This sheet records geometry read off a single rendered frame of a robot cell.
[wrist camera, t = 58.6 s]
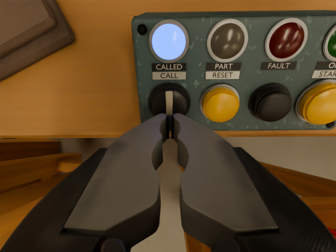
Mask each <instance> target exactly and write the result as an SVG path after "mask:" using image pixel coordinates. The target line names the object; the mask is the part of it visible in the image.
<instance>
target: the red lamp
mask: <svg viewBox="0 0 336 252"><path fill-rule="evenodd" d="M304 37H305V33H304V30H303V28H302V26H301V25H299V24H298V23H295V22H288V23H285V24H283V25H281V26H280V27H278V28H277V29H276V30H275V31H274V33H273V34H272V36H271V38H270V41H269V50H270V52H271V54H272V55H273V56H274V57H276V58H279V59H284V58H288V57H290V56H292V55H293V54H295V53H296V52H297V51H298V50H299V49H300V47H301V46H302V44H303V41H304Z"/></svg>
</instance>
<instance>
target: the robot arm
mask: <svg viewBox="0 0 336 252"><path fill-rule="evenodd" d="M170 130H171V139H174V141H175V142H176V143H177V162H178V163H179V164H180V165H181V167H182V168H183V169H184V171H183V173H182V174H181V176H180V215H181V225H182V228H183V230H184V231H185V232H186V233H187V234H188V235H190V236H191V237H193V238H195V239H196V240H198V241H200V242H201V243H203V244H205V245H206V246H208V247H209V248H210V249H211V252H336V238H335V237H334V236H333V234H332V233H331V232H330V230H329V229H328V228H327V227H326V225H325V224H324V223H323V222H322V220H321V219H320V218H319V217H318V216H317V215H316V214H315V212H314V211H313V210H312V209H311V208H310V207H309V206H308V205H307V204H306V203H305V202H304V201H303V200H302V199H301V198H300V197H299V196H298V195H297V194H296V193H295V192H293V191H292V190H291V189H290V188H289V187H288V186H287V185H285V184H284V183H283V182H282V181H281V180H279V179H278V178H277V177H276V176H275V175H273V174H272V173H271V172H270V171H269V170H268V169H266V168H265V167H264V166H263V165H262V164H260V163H259V162H258V161H257V160H256V159H254V158H253V157H252V156H251V155H250V154H248V153H247V152H246V151H245V150H244V149H243V148H241V147H233V146H232V145H231V144H230V143H228V142H227V141H226V140H225V139H224V138H222V137H221V136H220V135H218V134H217V133H216V132H214V131H212V130H211V129H209V128H207V127H205V126H204V125H202V124H200V123H198V122H196V121H194V120H192V119H190V118H188V117H186V116H184V115H183V114H181V113H175V114H171V115H169V114H165V113H160V114H158V115H156V116H154V117H152V118H151V119H149V120H147V121H145V122H143V123H141V124H139V125H138V126H136V127H134V128H132V129H130V130H129V131H127V132H126V133H124V134H123V135H122V136H120V137H119V138H118V139H116V140H115V141H114V142H113V143H112V144H111V145H110V146H109V147H107V148H99V149H98V150H97V151H96V152H95V153H93V154H92V155H91V156H90V157H89V158H88V159H86V160H85V161H84V162H83V163H82V164H81V165H80V166H78V167H77V168H76V169H75V170H74V171H73V172H71V173H70V174H69V175H68V176H67V177H66V178H64V179H63V180H62V181H61V182H60V183H59V184H57V185H56V186H55V187H54V188H53V189H52V190H51V191H49V192H48V193H47V194H46V195H45V196H44V197H43V198H42V199H41V200H40V201H39V202H38V203H37V204H36V205H35V206H34V207H33V208H32V209H31V211H30V212H29V213H28V214H27V215H26V216H25V217H24V219H23V220H22V221H21V222H20V224H19V225H18V226H17V227H16V229H15V230H14V231H13V233H12V234H11V235H10V237H9V238H8V239H7V241H6V242H5V244H4V245H3V247H2V248H1V250H0V252H131V248H132V247H133V246H135V245H136V244H138V243H139V242H141V241H143V240H144V239H146V238H148V237H149V236H151V235H153V234H154V233H155V232H156V231H157V230H158V228H159V224H160V212H161V192H160V176H159V174H158V173H157V169H158V168H159V166H160V165H161V164H162V163H163V143H164V142H165V141H166V140H167V139H169V136H170Z"/></svg>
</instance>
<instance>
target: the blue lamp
mask: <svg viewBox="0 0 336 252"><path fill-rule="evenodd" d="M185 45H186V38H185V35H184V33H183V31H182V30H181V29H180V28H179V27H178V26H176V25H174V24H164V25H162V26H160V27H159V28H158V29H157V30H156V31H155V32H154V34H153V37H152V47H153V49H154V51H155V53H156V54H157V55H158V56H159V57H161V58H162V59H165V60H172V59H175V58H177V57H178V56H180V55H181V53H182V52H183V51H184V49H185Z"/></svg>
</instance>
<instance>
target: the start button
mask: <svg viewBox="0 0 336 252"><path fill-rule="evenodd" d="M299 113H300V115H301V116H302V117H303V118H304V119H305V120H306V121H307V122H309V123H311V124H315V125H322V124H328V123H331V122H333V121H335V120H336V83H331V82H328V83H323V84H320V85H317V86H315V87H314V88H312V89H311V90H310V91H308V92H307V93H306V94H305V96H304V97H303V98H302V100H301V102H300V105H299Z"/></svg>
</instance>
